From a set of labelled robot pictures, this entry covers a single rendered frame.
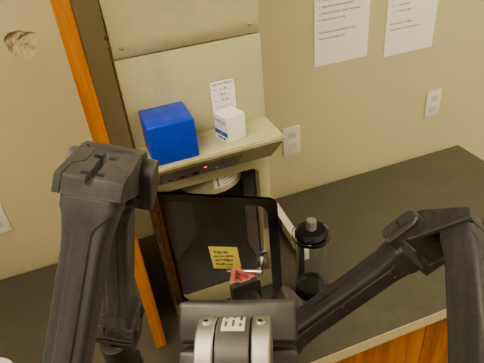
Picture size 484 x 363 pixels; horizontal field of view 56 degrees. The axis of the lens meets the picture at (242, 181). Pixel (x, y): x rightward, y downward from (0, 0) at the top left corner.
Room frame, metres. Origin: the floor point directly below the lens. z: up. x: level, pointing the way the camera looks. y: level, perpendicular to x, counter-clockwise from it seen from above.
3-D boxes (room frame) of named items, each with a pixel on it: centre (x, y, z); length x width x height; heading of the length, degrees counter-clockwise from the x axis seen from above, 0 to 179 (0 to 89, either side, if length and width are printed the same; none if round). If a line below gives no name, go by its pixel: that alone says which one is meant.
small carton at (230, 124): (0.93, 0.01, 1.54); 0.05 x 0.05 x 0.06; 34
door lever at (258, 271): (0.83, 0.01, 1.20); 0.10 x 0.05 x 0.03; 75
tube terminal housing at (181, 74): (1.09, 0.12, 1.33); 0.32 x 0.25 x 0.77; 107
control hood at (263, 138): (0.91, 0.06, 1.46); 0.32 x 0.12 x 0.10; 107
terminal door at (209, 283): (0.87, 0.07, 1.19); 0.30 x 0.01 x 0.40; 75
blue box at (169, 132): (0.89, 0.15, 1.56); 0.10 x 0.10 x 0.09; 17
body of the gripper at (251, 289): (0.70, 0.01, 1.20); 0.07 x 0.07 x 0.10; 16
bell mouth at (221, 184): (1.07, 0.09, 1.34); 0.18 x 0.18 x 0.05
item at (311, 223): (0.96, -0.18, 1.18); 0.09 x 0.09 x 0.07
